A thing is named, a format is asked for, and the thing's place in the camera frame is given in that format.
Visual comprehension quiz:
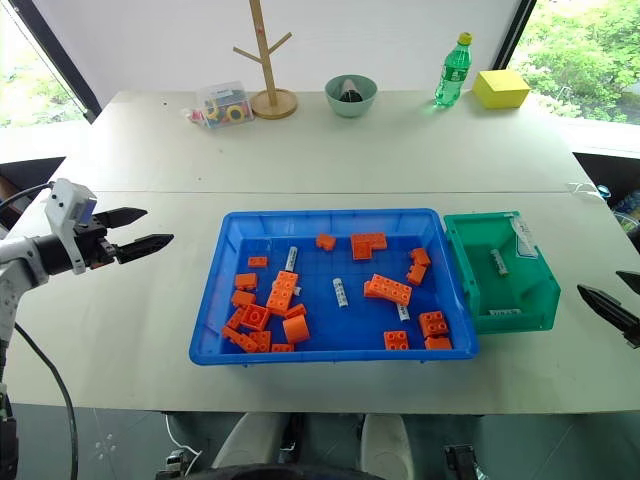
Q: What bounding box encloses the green plastic bottle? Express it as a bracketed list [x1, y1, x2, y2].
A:
[432, 31, 474, 109]

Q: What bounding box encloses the green plastic bin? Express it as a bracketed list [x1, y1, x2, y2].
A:
[442, 210, 562, 335]

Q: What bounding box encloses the black window frame bar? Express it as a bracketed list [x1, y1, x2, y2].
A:
[491, 0, 539, 72]
[8, 0, 104, 125]

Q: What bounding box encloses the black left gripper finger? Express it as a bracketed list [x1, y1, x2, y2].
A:
[94, 206, 149, 231]
[115, 232, 176, 266]

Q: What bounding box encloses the wooden mug tree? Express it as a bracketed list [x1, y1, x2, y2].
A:
[232, 0, 300, 121]

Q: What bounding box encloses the white rounded robot leg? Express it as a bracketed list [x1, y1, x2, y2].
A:
[211, 413, 287, 472]
[360, 413, 417, 480]

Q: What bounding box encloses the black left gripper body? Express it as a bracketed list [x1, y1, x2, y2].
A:
[74, 214, 119, 272]

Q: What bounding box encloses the yellow box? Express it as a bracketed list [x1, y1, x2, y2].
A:
[471, 69, 533, 110]

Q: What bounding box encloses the white string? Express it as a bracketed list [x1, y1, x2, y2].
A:
[566, 181, 600, 200]

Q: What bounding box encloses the white label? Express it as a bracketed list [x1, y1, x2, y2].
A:
[513, 218, 540, 260]

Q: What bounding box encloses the small black floor item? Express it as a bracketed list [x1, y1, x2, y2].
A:
[443, 443, 477, 480]

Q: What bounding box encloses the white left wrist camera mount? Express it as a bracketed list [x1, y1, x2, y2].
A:
[44, 178, 97, 276]

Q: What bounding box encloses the dark object in bowl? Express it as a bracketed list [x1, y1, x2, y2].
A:
[339, 78, 365, 103]

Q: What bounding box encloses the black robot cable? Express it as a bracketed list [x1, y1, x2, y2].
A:
[13, 322, 80, 480]
[0, 182, 55, 212]

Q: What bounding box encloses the pale green bowl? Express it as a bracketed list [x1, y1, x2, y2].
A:
[323, 73, 379, 119]

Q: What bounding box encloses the orange L-shaped block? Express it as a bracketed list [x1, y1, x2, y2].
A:
[350, 232, 389, 262]

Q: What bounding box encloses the clear box of coloured rings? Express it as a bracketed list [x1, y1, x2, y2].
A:
[194, 79, 257, 133]

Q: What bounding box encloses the white thin cable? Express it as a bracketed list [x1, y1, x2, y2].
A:
[164, 411, 202, 462]

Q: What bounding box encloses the blue plastic tray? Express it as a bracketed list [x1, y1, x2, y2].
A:
[188, 207, 482, 368]

